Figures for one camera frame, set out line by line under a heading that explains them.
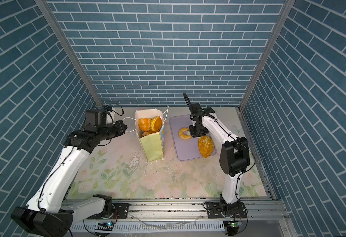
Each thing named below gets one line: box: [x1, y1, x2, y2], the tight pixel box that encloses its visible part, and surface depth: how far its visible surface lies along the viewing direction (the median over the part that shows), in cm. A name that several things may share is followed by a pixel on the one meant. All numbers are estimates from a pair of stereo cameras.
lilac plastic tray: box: [169, 115, 204, 161], surface depth 101 cm
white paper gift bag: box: [123, 106, 170, 162], surface depth 83 cm
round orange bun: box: [150, 116, 163, 132], surface depth 87 cm
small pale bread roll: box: [138, 117, 152, 132], surface depth 90 cm
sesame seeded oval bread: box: [198, 135, 215, 158], surface depth 94 cm
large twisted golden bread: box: [141, 129, 160, 137], surface depth 88 cm
